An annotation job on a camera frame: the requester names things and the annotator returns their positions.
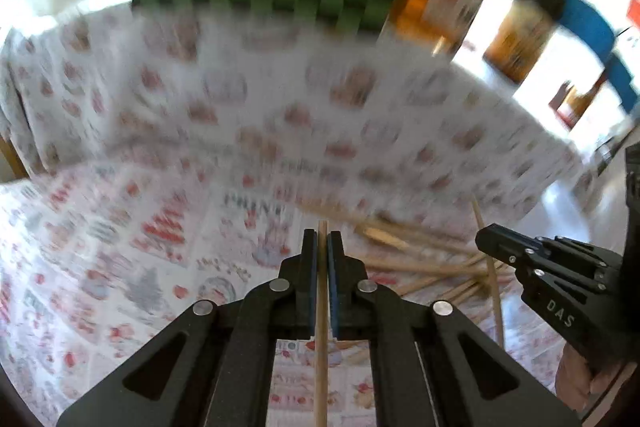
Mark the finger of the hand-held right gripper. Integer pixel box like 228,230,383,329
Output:
475,232,608,304
487,223,622,280

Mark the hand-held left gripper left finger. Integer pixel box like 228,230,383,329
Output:
56,229,318,427

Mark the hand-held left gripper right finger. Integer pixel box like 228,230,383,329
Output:
327,231,583,427

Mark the wooden chopstick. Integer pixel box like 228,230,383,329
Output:
314,219,331,427

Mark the bunch of wooden chopsticks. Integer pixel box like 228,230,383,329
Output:
295,194,516,348

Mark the person's right hand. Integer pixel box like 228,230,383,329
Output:
555,342,621,413

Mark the red-capped sauce bottle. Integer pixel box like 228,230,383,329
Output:
550,74,608,130

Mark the patchwork print cloth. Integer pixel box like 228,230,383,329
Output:
0,157,571,427

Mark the dark sauce bottle yellow label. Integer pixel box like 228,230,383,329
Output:
482,0,576,82

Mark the wooden furniture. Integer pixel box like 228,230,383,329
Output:
0,132,27,180

